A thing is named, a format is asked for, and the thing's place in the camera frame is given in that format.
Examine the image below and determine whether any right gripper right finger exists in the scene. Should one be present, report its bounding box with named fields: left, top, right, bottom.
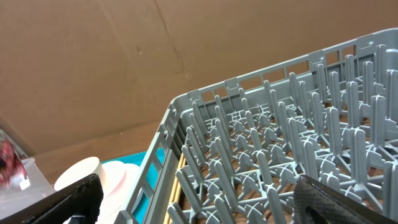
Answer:
left=293, top=175, right=397, bottom=224

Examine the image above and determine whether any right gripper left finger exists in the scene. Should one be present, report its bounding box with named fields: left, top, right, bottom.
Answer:
left=1, top=174, right=104, bottom=224

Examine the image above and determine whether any white paper cup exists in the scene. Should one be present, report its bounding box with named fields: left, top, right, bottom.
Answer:
left=54, top=157, right=104, bottom=191

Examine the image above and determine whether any red snack wrapper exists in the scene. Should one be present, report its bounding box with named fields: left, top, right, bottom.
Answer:
left=1, top=138, right=30, bottom=190

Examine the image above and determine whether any grey dishwasher rack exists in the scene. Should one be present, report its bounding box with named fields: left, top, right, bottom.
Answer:
left=115, top=28, right=397, bottom=223

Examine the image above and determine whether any pink plate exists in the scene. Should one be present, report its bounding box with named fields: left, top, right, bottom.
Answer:
left=97, top=161, right=140, bottom=223

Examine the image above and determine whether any teal serving tray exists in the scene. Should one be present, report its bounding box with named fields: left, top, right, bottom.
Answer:
left=101, top=147, right=165, bottom=224

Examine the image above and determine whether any clear plastic bin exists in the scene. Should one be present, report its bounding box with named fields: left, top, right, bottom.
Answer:
left=1, top=131, right=55, bottom=219

